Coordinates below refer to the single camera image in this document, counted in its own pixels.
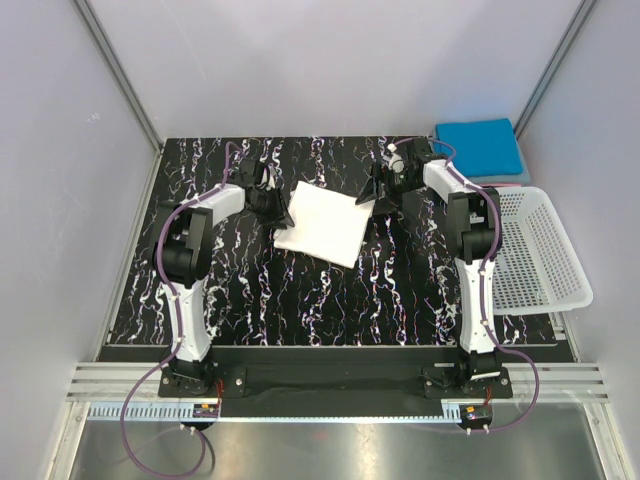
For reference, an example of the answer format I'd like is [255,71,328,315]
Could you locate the folded blue t-shirt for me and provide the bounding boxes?
[434,118,524,178]

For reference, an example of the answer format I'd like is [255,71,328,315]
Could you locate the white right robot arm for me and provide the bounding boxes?
[356,155,502,397]

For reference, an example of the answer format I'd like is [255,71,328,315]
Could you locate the right aluminium corner post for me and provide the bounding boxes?
[514,0,600,139]

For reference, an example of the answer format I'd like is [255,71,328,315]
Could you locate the aluminium corner post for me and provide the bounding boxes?
[70,0,164,154]
[514,0,600,139]

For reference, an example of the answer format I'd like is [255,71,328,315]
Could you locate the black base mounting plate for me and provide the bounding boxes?
[159,346,513,421]

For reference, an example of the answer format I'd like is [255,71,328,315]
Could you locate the white plastic laundry basket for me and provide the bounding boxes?
[493,186,593,315]

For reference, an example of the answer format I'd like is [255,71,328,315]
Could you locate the left aluminium corner post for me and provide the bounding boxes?
[70,0,164,154]

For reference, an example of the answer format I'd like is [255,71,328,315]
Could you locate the aluminium frame rail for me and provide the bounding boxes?
[66,363,608,403]

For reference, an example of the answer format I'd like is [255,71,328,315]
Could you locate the white t-shirt with print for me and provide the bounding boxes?
[274,182,375,268]

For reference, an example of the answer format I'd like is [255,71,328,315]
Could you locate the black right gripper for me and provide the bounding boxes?
[355,164,421,218]

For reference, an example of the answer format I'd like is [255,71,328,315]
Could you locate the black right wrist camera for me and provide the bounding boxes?
[383,137,432,174]

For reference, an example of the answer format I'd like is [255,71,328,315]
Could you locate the white slotted cable duct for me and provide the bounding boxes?
[88,402,461,424]

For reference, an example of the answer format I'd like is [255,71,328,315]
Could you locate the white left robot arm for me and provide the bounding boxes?
[150,184,294,396]

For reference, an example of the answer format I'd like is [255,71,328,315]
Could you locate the folded pink t-shirt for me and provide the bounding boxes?
[472,182,523,189]

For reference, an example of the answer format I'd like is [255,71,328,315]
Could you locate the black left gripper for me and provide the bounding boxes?
[248,186,293,231]

